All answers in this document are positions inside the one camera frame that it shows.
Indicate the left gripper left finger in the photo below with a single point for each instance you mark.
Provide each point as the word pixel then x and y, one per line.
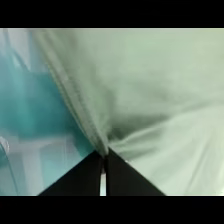
pixel 80 180

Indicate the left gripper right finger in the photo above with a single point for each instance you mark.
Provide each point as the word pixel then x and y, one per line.
pixel 130 180

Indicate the olive green polo shirt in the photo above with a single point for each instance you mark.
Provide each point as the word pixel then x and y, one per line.
pixel 150 83

